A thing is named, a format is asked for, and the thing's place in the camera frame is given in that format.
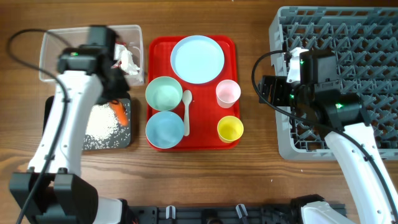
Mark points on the green bowl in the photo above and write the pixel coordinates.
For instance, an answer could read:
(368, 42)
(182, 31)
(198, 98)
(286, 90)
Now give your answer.
(164, 93)

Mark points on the white plastic spoon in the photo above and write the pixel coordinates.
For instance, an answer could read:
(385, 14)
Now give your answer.
(187, 99)

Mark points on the pink cup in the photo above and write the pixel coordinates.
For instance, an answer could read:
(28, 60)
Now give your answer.
(227, 93)

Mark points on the light blue plate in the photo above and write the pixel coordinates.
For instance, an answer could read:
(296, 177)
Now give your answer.
(197, 59)

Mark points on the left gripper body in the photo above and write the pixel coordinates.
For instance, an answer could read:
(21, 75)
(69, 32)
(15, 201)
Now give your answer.
(115, 88)

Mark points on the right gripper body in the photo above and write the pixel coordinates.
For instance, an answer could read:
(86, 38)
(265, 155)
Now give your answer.
(285, 94)

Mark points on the light blue bowl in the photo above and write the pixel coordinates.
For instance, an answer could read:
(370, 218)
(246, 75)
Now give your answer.
(165, 129)

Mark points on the red snack wrapper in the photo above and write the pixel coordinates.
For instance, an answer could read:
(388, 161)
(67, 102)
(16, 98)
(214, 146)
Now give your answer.
(119, 48)

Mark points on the red serving tray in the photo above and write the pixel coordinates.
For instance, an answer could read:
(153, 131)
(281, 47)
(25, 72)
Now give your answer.
(205, 112)

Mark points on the grey dishwasher rack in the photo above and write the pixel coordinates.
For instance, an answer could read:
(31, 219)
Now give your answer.
(364, 41)

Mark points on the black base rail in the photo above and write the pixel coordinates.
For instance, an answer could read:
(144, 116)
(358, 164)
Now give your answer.
(266, 214)

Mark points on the white napkin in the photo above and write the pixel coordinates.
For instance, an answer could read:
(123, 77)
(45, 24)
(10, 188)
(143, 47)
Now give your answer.
(127, 64)

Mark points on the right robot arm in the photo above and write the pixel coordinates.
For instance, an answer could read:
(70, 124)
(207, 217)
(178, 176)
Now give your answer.
(342, 121)

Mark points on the orange carrot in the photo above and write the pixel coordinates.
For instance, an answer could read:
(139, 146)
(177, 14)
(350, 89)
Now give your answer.
(119, 111)

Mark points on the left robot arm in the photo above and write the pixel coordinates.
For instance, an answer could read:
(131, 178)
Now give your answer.
(51, 190)

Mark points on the yellow cup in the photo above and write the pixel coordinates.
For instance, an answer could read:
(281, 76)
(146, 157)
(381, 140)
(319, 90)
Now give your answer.
(230, 129)

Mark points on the clear plastic bin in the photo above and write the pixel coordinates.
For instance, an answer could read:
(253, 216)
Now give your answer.
(128, 35)

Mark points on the black waste tray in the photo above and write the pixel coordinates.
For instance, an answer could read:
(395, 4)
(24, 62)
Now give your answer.
(124, 140)

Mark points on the white rice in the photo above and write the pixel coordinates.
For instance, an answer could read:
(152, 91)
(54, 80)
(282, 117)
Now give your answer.
(101, 127)

